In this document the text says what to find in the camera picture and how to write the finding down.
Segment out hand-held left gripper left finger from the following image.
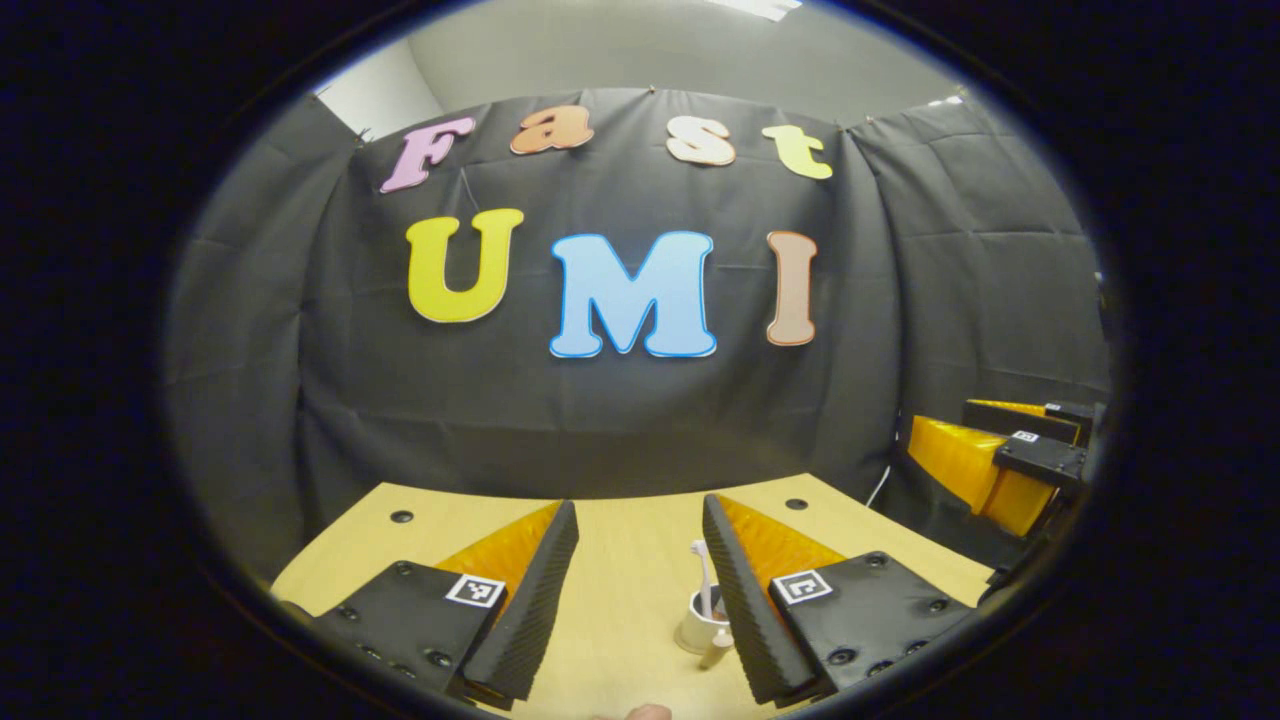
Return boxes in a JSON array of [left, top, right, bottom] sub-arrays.
[[280, 500, 580, 713]]

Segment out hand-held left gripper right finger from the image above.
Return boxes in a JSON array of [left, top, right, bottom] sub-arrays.
[[702, 493, 991, 708]]

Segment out white cup with wooden handle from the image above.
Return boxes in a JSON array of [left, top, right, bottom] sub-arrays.
[[675, 588, 736, 671]]

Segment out white toothbrush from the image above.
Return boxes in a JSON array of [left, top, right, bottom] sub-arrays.
[[690, 540, 716, 621]]

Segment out light wooden desktop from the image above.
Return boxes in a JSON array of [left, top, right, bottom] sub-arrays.
[[270, 473, 996, 720]]

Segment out black backdrop cloth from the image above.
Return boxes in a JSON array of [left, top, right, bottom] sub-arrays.
[[165, 88, 1113, 586]]

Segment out ceiling light panel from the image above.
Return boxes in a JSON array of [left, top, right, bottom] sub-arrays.
[[705, 0, 804, 21]]

